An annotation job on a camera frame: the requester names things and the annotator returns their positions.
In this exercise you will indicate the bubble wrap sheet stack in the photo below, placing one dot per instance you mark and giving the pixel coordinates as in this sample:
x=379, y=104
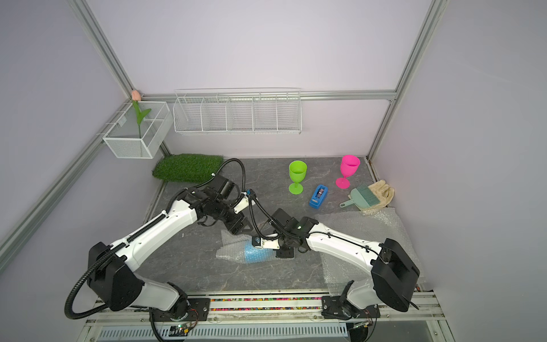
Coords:
x=378, y=226

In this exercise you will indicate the blue plastic wine glass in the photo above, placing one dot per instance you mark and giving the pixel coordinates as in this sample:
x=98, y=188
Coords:
x=253, y=255

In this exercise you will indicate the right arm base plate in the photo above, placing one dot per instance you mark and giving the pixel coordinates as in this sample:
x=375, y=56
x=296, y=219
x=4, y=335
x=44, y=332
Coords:
x=333, y=307

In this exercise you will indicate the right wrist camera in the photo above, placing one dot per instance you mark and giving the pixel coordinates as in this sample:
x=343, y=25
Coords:
x=260, y=243

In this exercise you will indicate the green dustpan brush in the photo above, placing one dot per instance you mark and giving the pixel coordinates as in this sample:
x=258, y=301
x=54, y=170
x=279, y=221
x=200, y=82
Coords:
x=361, y=197

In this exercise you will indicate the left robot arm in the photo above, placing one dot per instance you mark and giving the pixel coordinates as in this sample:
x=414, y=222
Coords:
x=111, y=268

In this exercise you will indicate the white mesh basket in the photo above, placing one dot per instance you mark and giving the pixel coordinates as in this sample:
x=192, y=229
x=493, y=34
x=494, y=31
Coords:
x=123, y=138

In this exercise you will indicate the green artificial grass mat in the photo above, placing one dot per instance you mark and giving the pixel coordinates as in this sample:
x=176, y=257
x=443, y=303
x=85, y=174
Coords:
x=192, y=168

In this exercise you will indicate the green plastic wine glass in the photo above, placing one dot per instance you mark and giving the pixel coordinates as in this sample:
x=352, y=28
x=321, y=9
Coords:
x=297, y=174

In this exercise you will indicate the white wire shelf rack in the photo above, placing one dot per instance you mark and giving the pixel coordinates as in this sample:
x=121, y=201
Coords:
x=238, y=111

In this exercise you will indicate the artificial pink tulip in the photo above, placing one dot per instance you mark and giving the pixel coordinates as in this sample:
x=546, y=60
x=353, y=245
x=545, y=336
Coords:
x=139, y=113

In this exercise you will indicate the pink plastic wine glass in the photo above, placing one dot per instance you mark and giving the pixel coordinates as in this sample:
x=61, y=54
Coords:
x=348, y=167

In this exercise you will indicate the blue tape dispenser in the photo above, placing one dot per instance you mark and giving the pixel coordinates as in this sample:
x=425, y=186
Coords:
x=318, y=197

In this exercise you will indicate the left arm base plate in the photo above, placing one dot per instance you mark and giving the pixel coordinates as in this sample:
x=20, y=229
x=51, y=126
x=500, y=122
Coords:
x=192, y=309

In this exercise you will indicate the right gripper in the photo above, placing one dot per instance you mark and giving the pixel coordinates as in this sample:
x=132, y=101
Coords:
x=284, y=254

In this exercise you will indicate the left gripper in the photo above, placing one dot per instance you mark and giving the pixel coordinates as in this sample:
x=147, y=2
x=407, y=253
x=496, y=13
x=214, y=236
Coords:
x=238, y=229

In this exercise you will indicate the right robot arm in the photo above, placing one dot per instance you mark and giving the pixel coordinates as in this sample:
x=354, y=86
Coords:
x=394, y=274

